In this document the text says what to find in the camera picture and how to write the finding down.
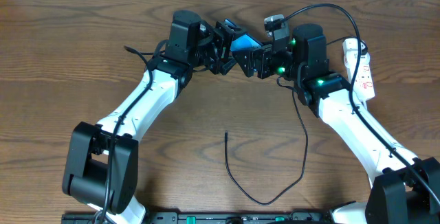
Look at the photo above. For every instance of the white USB charger plug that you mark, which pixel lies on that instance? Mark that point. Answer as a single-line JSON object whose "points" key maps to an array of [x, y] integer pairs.
{"points": [[351, 44]]}

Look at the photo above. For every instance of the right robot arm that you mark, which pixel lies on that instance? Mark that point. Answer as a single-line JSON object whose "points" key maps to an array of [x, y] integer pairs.
{"points": [[404, 188]]}

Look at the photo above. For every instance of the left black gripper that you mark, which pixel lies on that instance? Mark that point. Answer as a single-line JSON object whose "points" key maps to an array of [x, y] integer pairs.
{"points": [[223, 47]]}

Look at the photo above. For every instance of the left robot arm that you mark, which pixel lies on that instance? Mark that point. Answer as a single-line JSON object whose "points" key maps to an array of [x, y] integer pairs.
{"points": [[101, 170]]}

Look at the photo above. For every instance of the blue Galaxy smartphone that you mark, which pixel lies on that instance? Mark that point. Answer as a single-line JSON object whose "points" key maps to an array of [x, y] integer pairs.
{"points": [[243, 42]]}

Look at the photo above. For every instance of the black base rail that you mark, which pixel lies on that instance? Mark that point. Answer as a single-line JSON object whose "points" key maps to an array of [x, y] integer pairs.
{"points": [[175, 218]]}

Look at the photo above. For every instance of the white power strip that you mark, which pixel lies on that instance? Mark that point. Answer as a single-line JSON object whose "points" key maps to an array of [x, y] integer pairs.
{"points": [[365, 76]]}

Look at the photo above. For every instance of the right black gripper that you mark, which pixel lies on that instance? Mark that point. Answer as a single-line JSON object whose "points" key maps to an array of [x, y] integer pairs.
{"points": [[260, 61]]}

